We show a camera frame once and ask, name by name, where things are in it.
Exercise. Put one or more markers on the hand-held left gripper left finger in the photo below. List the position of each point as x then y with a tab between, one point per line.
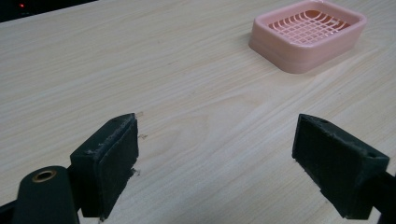
106	168

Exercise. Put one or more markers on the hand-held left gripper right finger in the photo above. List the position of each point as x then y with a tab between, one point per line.
336	165

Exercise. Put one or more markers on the pink soap dish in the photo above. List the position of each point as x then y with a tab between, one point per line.
306	34

